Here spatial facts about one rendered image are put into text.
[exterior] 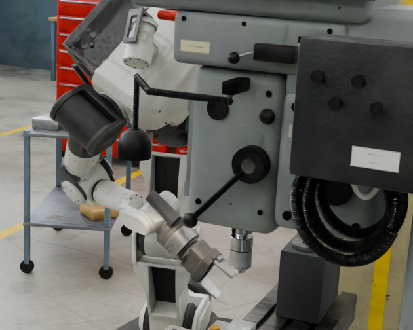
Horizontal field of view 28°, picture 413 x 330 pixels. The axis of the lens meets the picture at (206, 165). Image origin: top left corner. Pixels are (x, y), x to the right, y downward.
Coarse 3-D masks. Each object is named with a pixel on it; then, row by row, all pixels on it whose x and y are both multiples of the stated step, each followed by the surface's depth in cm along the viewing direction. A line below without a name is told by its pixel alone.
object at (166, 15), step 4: (160, 12) 178; (164, 12) 178; (168, 12) 177; (172, 12) 177; (176, 12) 177; (160, 16) 178; (164, 16) 178; (168, 16) 177; (172, 16) 177; (172, 20) 178
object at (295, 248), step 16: (288, 256) 215; (304, 256) 213; (288, 272) 216; (304, 272) 214; (320, 272) 212; (336, 272) 229; (288, 288) 217; (304, 288) 215; (320, 288) 213; (336, 288) 232; (288, 304) 218; (304, 304) 216; (320, 304) 214; (304, 320) 217; (320, 320) 217
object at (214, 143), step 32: (224, 96) 155; (256, 96) 153; (224, 128) 157; (256, 128) 154; (192, 160) 162; (224, 160) 158; (192, 192) 163; (224, 192) 160; (256, 192) 157; (224, 224) 162; (256, 224) 158
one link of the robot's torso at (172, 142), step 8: (184, 120) 228; (176, 128) 228; (184, 128) 228; (160, 136) 236; (168, 136) 235; (176, 136) 234; (184, 136) 236; (168, 144) 241; (176, 144) 240; (184, 144) 239
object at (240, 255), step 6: (234, 246) 170; (240, 246) 169; (246, 246) 170; (234, 252) 170; (240, 252) 170; (246, 252) 170; (234, 258) 170; (240, 258) 170; (246, 258) 170; (234, 264) 171; (240, 264) 170; (246, 264) 171
